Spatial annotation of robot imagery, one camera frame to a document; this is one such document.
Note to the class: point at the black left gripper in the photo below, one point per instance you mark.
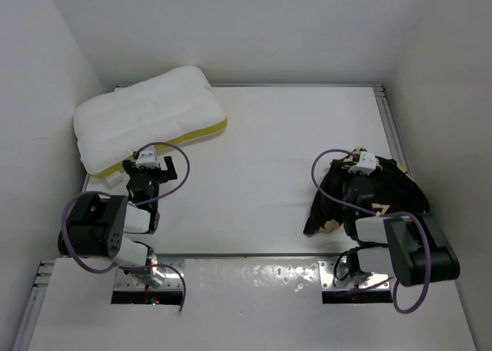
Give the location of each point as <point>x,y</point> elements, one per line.
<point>164,175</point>

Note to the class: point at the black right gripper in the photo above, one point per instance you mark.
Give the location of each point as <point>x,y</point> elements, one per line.
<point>364,175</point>

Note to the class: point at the black pillowcase with beige flowers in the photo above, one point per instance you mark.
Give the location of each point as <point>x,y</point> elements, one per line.
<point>395,191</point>

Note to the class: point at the white pillow with yellow edge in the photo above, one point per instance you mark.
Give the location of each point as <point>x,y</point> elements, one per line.
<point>175,107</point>

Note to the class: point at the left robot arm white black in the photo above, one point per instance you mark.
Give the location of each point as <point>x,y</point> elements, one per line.
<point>96,225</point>

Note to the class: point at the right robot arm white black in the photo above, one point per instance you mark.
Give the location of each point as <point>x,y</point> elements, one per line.
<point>389,218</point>

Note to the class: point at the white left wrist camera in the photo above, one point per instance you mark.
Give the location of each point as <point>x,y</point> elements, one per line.
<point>146,158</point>

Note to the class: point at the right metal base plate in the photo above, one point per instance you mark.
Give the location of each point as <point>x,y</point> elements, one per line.
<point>337,279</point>

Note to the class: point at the metal base plate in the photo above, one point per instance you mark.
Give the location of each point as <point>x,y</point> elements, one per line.
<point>337,279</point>
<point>156,279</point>

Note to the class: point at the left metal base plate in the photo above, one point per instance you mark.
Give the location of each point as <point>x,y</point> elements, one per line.
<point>156,279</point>

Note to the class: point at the aluminium rail frame left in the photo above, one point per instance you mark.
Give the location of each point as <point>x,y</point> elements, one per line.
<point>33,308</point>

